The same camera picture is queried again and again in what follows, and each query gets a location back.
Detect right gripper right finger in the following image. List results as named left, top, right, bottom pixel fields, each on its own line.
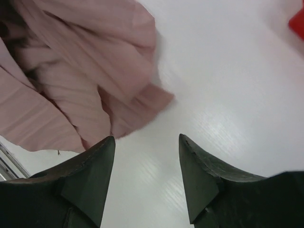
left=179, top=134, right=304, bottom=228

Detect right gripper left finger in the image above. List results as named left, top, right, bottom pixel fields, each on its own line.
left=0, top=136, right=115, bottom=228

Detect pink pleated skirt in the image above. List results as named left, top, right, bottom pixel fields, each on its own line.
left=0, top=0, right=173, bottom=152

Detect red plastic bin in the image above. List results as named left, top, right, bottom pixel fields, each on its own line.
left=288, top=8, right=304, bottom=40

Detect aluminium mounting rail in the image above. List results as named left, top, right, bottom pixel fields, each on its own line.
left=0, top=143, right=30, bottom=181

